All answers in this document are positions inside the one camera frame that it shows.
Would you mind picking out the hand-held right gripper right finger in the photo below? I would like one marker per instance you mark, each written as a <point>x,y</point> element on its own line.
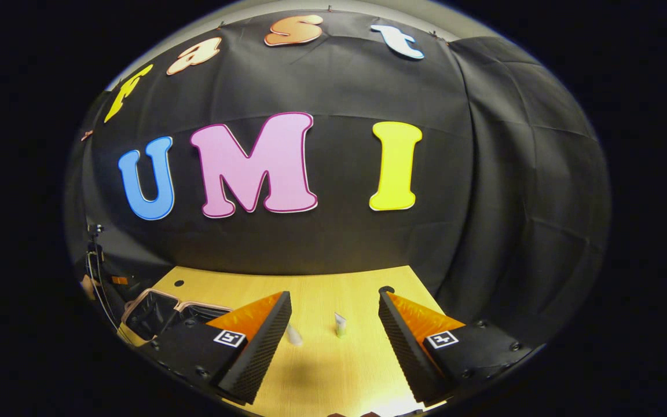
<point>406,347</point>

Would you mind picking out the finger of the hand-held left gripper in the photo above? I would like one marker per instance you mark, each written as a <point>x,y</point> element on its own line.
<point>119,280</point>

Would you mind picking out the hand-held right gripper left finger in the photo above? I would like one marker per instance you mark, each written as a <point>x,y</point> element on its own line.
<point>261,347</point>

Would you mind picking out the white green skincare tube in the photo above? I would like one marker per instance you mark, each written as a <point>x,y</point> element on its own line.
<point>340,325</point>
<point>294,336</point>

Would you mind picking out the black tripod stand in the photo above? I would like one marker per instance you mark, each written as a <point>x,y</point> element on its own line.
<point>95,231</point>

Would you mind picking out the black backdrop cloth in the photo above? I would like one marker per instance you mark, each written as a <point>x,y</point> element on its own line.
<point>339,243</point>

